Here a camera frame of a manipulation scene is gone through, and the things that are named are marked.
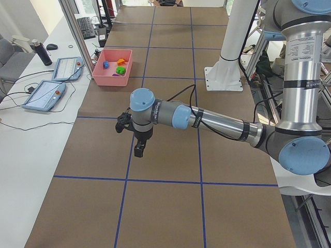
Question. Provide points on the teach pendant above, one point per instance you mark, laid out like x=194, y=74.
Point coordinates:
x=45, y=96
x=68, y=69

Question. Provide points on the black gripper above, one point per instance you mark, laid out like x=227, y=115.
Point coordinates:
x=143, y=135

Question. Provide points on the upper teach pendant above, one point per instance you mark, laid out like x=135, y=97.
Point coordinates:
x=68, y=69

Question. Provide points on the black keyboard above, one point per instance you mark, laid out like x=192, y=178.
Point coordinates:
x=86, y=28

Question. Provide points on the small blue block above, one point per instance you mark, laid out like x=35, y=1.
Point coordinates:
x=106, y=64

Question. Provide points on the aluminium frame post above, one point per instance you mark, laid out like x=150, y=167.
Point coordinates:
x=76, y=33

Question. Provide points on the pink plastic box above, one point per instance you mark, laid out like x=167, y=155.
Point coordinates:
x=103, y=77

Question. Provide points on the orange block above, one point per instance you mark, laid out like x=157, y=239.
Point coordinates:
x=121, y=62

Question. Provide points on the lower teach pendant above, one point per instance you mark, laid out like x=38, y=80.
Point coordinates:
x=45, y=96

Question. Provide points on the green block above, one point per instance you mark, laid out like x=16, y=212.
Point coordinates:
x=120, y=70

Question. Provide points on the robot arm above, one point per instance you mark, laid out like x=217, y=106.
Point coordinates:
x=295, y=141

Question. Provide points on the black computer mouse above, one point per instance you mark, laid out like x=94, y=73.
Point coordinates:
x=51, y=47

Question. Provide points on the black water bottle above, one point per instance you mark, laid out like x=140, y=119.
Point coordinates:
x=41, y=51

